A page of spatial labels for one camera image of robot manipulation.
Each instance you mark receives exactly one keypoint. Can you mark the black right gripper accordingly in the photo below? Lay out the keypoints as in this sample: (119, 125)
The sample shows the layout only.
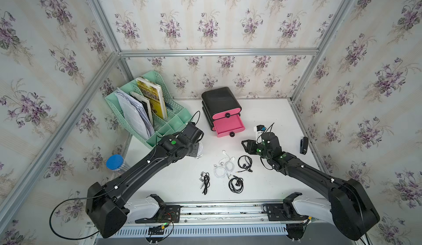
(250, 145)

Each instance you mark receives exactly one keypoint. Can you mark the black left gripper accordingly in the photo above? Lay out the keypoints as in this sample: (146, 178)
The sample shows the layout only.
(194, 154)

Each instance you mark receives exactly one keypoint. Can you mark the pink top drawer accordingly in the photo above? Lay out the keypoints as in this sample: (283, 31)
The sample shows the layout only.
(226, 113)

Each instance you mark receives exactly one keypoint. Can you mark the white earphones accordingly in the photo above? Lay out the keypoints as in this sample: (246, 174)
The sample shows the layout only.
(225, 166)
(198, 150)

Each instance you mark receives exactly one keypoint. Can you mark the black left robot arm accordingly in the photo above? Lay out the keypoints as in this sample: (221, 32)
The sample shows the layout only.
(106, 204)

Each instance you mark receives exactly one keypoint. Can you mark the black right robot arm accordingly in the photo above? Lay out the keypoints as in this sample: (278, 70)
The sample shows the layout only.
(345, 204)

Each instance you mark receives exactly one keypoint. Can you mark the black earphones upper right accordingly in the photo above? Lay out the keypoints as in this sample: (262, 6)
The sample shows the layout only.
(244, 163)

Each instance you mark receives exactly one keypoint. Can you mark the black earphones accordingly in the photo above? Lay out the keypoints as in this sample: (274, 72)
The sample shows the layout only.
(205, 179)
(244, 163)
(236, 185)

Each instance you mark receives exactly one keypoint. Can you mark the black earphones left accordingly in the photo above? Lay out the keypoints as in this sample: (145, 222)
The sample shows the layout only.
(205, 179)

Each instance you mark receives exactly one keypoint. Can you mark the black earphones lower right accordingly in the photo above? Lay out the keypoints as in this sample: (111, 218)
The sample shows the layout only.
(236, 185)

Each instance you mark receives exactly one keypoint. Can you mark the black drawer cabinet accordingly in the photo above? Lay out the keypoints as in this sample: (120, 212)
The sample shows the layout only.
(217, 100)

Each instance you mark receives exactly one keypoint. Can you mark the green desk organizer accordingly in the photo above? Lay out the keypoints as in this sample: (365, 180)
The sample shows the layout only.
(178, 116)

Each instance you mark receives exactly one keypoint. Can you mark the black stapler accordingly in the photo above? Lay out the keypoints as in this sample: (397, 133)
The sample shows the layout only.
(304, 145)

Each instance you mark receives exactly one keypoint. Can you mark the black white notebook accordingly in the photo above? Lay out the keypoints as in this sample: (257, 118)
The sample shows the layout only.
(146, 105)

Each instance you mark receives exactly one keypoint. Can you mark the white paper stack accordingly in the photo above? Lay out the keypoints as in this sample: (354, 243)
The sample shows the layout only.
(135, 114)

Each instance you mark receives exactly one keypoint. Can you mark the yellow book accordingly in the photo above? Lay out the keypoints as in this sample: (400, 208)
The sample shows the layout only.
(155, 95)

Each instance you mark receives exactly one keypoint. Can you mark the blue lid container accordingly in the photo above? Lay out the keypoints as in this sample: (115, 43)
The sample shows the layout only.
(117, 164)

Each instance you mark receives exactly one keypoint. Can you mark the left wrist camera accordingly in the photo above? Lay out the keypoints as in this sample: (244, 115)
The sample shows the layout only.
(191, 134)

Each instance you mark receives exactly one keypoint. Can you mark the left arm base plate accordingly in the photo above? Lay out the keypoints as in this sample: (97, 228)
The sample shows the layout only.
(154, 210)

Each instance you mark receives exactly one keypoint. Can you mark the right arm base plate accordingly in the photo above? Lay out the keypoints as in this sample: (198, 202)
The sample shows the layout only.
(284, 211)

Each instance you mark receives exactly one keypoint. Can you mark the aluminium front rail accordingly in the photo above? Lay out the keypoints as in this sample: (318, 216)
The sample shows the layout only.
(227, 219)

